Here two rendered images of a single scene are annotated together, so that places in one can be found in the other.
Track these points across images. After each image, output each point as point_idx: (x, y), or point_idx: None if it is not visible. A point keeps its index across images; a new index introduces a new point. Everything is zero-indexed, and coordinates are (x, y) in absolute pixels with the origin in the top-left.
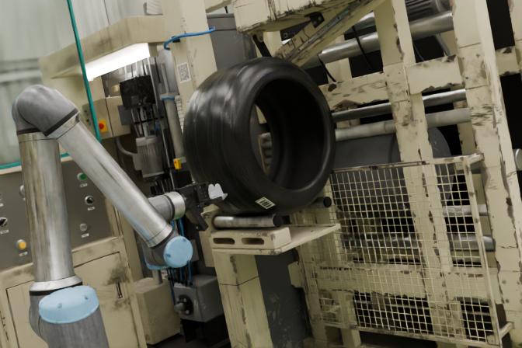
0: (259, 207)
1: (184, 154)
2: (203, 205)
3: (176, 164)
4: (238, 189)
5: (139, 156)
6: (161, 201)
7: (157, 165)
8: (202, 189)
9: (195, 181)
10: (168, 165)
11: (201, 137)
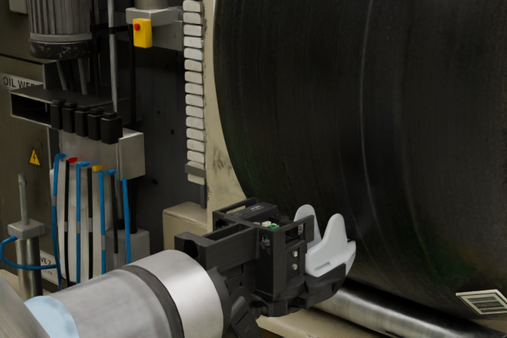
0: (457, 307)
1: (162, 3)
2: (283, 311)
3: (139, 33)
4: (411, 247)
5: None
6: (135, 318)
7: (75, 13)
8: (290, 249)
9: (233, 160)
10: (109, 19)
11: (307, 23)
